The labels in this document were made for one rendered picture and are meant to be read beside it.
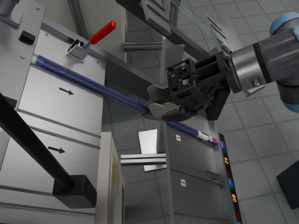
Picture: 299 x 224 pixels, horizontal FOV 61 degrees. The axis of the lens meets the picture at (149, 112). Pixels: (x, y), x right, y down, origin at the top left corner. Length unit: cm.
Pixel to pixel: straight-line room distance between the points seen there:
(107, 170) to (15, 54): 52
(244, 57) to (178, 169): 28
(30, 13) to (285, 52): 40
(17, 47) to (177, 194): 40
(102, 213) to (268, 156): 111
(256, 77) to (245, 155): 115
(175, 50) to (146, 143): 81
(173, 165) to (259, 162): 107
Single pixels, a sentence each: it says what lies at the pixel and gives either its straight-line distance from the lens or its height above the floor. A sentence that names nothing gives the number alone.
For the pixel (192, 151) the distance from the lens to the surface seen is 66.
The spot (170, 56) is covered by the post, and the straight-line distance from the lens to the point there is 83.
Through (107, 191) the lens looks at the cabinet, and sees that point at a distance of 80.
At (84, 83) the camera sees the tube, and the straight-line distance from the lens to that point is 48.
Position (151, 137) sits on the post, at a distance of 153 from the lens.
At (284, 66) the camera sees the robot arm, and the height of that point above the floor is 108.
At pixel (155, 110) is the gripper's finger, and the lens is 52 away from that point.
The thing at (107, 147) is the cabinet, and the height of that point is 62.
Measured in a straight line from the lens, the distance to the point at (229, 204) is 69.
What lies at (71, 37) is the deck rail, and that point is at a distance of 53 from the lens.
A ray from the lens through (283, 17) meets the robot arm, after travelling 67.
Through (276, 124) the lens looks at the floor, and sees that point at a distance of 177.
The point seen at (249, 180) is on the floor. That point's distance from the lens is 155.
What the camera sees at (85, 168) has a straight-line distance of 43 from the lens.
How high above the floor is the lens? 138
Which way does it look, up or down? 58 degrees down
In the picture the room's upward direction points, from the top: straight up
